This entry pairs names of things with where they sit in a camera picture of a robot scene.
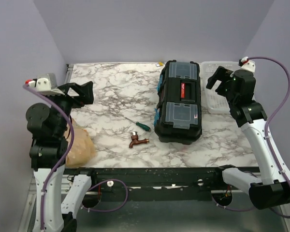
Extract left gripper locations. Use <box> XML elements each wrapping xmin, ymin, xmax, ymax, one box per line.
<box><xmin>46</xmin><ymin>80</ymin><xmax>94</xmax><ymax>135</ymax></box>

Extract orange translucent plastic bag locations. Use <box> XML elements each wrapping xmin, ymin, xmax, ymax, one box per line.
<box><xmin>66</xmin><ymin>118</ymin><xmax>96</xmax><ymax>168</ymax></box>

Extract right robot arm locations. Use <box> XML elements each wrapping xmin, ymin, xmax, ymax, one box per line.
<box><xmin>206</xmin><ymin>66</ymin><xmax>290</xmax><ymax>210</ymax></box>

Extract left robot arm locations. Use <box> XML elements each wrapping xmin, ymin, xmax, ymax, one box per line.
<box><xmin>23</xmin><ymin>79</ymin><xmax>98</xmax><ymax>232</ymax></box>

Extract white plastic basket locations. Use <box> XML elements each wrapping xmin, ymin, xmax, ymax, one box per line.
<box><xmin>200</xmin><ymin>61</ymin><xmax>240</xmax><ymax>114</ymax></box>

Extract black plastic toolbox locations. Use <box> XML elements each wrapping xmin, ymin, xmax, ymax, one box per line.
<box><xmin>154</xmin><ymin>60</ymin><xmax>202</xmax><ymax>145</ymax></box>

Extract small yellow object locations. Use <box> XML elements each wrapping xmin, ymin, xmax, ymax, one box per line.
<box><xmin>155</xmin><ymin>62</ymin><xmax>164</xmax><ymax>67</ymax></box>

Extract brown water tap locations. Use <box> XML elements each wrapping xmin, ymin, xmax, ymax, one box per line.
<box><xmin>129</xmin><ymin>131</ymin><xmax>149</xmax><ymax>148</ymax></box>

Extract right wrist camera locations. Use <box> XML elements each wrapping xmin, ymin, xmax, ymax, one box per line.
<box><xmin>238</xmin><ymin>57</ymin><xmax>256</xmax><ymax>73</ymax></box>

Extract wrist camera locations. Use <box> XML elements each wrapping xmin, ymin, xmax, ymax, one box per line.
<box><xmin>25</xmin><ymin>73</ymin><xmax>62</xmax><ymax>96</ymax></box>
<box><xmin>238</xmin><ymin>57</ymin><xmax>256</xmax><ymax>73</ymax></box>

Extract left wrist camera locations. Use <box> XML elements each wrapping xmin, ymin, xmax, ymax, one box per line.
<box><xmin>25</xmin><ymin>73</ymin><xmax>62</xmax><ymax>96</ymax></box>

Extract green handled screwdriver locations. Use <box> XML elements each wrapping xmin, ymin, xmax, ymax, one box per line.
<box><xmin>123</xmin><ymin>116</ymin><xmax>151</xmax><ymax>132</ymax></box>

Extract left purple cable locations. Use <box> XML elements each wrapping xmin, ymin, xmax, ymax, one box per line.
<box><xmin>22</xmin><ymin>84</ymin><xmax>129</xmax><ymax>230</ymax></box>

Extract purple cable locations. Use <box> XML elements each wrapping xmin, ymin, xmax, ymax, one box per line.
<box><xmin>210</xmin><ymin>56</ymin><xmax>290</xmax><ymax>218</ymax></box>
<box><xmin>22</xmin><ymin>84</ymin><xmax>129</xmax><ymax>230</ymax></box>

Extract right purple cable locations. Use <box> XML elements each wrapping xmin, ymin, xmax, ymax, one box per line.
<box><xmin>210</xmin><ymin>56</ymin><xmax>290</xmax><ymax>218</ymax></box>

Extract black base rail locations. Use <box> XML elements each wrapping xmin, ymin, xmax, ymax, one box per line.
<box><xmin>85</xmin><ymin>167</ymin><xmax>238</xmax><ymax>202</ymax></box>

